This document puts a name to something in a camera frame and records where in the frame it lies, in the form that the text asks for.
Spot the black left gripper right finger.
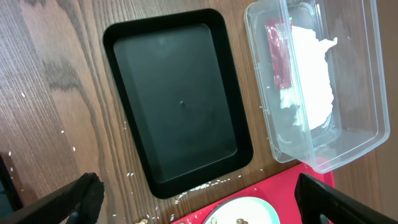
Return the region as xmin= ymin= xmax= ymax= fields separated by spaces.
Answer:
xmin=295 ymin=173 xmax=397 ymax=224

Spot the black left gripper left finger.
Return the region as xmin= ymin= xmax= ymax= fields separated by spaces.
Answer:
xmin=1 ymin=172 xmax=104 ymax=224

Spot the light blue plate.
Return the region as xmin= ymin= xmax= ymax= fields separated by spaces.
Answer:
xmin=203 ymin=197 xmax=280 ymax=224

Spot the white napkin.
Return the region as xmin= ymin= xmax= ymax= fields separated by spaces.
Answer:
xmin=280 ymin=26 xmax=338 ymax=130

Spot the red snack wrapper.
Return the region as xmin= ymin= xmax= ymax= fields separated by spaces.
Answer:
xmin=265 ymin=19 xmax=292 ymax=90

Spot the black waste tray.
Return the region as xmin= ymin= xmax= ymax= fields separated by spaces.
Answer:
xmin=103 ymin=9 xmax=254 ymax=199

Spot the red serving tray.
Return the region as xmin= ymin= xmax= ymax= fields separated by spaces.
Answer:
xmin=174 ymin=164 xmax=335 ymax=224

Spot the food crumb on table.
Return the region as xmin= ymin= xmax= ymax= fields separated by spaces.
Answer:
xmin=135 ymin=219 xmax=148 ymax=224

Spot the clear plastic bin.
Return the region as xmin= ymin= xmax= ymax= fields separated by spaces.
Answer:
xmin=244 ymin=0 xmax=390 ymax=173

